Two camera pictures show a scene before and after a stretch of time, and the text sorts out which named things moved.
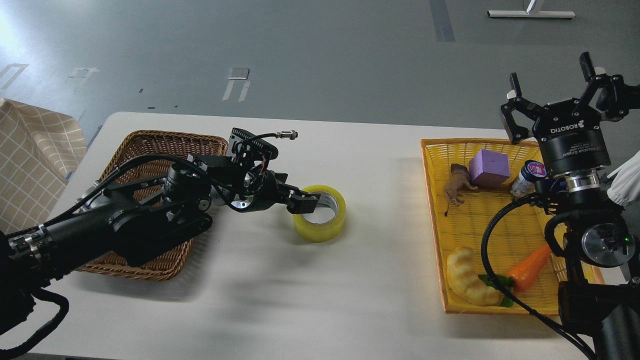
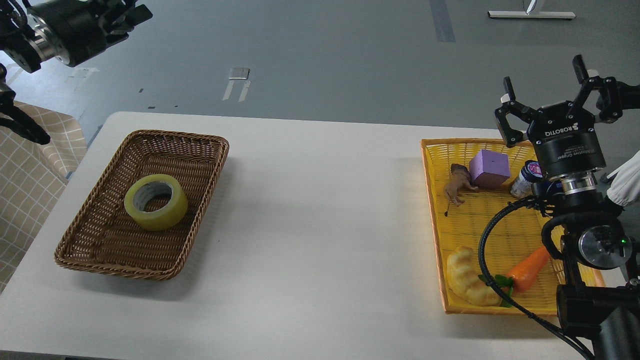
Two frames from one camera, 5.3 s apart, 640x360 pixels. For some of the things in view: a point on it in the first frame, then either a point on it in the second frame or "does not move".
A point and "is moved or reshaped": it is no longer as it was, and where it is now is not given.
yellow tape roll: (323, 232) is moved or reshaped
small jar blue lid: (531, 171) does not move
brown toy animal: (460, 175) does not move
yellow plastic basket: (467, 181) does not move
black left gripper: (259, 190) to (79, 28)
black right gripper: (569, 132) does not move
